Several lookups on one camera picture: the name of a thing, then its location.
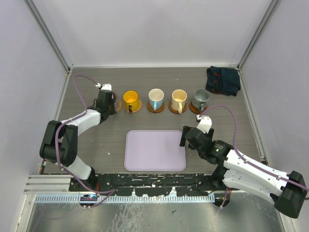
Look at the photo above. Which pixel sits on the purple glass mug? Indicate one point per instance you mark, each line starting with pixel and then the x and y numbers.
pixel 115 96

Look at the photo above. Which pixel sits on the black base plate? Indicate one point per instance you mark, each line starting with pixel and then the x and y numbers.
pixel 153 185

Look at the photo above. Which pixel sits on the cream mug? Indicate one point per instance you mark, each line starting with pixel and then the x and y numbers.
pixel 178 101

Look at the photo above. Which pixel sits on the dark blue folded cloth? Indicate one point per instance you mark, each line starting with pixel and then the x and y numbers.
pixel 225 81

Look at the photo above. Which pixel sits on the brown wooden coaster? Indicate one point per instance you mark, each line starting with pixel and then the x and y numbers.
pixel 158 110
pixel 176 111

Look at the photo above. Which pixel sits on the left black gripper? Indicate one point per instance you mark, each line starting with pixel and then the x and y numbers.
pixel 112 109

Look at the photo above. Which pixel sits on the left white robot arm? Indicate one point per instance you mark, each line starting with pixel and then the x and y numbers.
pixel 60 141

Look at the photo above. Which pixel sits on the grey green mug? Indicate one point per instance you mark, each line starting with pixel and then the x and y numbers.
pixel 200 100

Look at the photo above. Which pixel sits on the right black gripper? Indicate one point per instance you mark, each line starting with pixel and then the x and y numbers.
pixel 186 128

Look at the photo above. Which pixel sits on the lavender plastic tray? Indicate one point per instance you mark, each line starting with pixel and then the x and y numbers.
pixel 154 151

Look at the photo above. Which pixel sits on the yellow mug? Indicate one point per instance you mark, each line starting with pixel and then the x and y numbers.
pixel 131 97

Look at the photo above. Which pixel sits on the blue mug white inside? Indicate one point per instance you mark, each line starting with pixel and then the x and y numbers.
pixel 156 98

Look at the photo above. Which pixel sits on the woven rattan coaster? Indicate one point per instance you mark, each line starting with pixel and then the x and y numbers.
pixel 132 108
pixel 118 105
pixel 195 110

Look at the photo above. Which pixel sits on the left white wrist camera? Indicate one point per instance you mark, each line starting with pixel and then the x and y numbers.
pixel 107 87

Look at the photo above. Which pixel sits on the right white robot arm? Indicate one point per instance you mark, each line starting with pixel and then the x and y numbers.
pixel 286 191

